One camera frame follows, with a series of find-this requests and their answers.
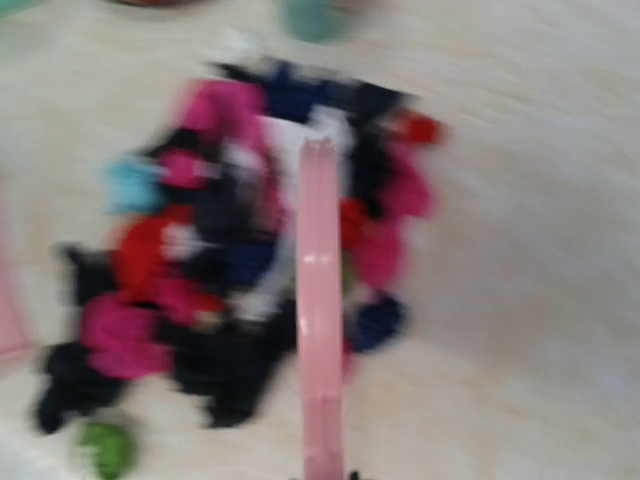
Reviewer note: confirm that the green paper scrap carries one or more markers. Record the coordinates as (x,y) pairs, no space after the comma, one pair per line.
(106,450)

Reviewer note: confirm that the pink dustpan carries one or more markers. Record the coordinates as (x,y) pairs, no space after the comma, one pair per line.
(17,336)

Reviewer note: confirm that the beige printed cup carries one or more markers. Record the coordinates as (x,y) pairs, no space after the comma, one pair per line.
(319,21)

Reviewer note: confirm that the pile of paper scraps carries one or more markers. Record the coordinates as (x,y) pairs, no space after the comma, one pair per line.
(199,283)

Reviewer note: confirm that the pink hand brush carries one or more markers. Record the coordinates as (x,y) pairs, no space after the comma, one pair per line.
(319,311)

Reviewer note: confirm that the red floral round plate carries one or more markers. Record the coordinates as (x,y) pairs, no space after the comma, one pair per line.
(150,3)

